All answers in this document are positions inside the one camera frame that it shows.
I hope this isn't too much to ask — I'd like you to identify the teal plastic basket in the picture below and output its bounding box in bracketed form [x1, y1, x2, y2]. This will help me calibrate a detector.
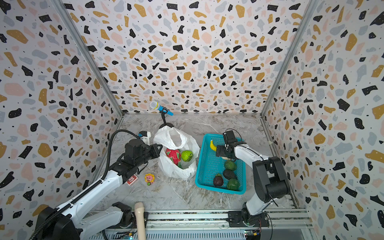
[195, 134, 247, 195]

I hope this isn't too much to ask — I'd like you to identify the dark avocado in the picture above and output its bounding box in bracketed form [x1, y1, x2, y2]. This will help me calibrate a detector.
[223, 169, 238, 180]

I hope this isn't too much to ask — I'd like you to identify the green round fruit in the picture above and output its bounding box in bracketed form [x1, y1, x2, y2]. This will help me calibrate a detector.
[227, 178, 240, 191]

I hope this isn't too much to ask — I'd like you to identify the white plastic bag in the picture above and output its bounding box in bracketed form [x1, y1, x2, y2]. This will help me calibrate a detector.
[154, 126, 200, 180]

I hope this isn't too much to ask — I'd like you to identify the beige wooden handle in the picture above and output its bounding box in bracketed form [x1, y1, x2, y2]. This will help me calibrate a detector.
[135, 202, 147, 240]

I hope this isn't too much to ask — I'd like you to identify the green avocado top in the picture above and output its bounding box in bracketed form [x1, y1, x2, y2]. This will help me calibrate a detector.
[224, 160, 237, 171]

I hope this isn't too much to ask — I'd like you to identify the blue toy microphone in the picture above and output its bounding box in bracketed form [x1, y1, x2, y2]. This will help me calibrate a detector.
[150, 101, 174, 116]

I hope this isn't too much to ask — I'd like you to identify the yellow banana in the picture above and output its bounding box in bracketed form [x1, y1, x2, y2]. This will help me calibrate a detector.
[210, 140, 217, 152]

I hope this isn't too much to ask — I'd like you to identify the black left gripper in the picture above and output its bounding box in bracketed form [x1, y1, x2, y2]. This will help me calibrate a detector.
[134, 143, 163, 168]

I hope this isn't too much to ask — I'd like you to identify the black microphone stand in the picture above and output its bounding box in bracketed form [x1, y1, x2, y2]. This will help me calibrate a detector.
[159, 112, 174, 129]

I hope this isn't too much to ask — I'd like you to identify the yellow flower toy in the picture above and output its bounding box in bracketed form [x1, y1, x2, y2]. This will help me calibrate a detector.
[145, 174, 155, 186]

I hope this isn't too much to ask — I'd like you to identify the red card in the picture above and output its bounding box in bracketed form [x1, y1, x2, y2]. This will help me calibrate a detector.
[127, 175, 138, 186]

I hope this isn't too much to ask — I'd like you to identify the dark brown passion fruit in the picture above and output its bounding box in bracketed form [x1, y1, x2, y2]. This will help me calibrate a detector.
[213, 174, 224, 187]

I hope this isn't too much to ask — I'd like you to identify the aluminium rail base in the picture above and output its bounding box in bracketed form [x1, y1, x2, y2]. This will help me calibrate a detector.
[98, 209, 314, 240]

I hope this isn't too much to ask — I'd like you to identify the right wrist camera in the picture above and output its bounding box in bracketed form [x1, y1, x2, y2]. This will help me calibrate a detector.
[223, 131, 238, 146]

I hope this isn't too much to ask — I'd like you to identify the pink dragon fruit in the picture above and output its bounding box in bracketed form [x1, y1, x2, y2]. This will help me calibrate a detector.
[166, 149, 182, 168]

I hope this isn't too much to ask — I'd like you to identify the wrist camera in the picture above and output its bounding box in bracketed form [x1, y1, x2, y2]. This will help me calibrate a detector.
[223, 131, 238, 146]
[138, 131, 151, 145]

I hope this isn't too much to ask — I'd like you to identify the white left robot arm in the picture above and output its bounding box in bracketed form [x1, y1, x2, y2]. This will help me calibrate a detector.
[30, 131, 163, 240]

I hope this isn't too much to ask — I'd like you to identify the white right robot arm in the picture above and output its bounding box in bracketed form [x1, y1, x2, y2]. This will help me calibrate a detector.
[210, 130, 290, 226]

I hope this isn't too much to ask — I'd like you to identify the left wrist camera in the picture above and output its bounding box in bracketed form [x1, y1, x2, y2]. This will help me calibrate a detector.
[138, 131, 151, 145]

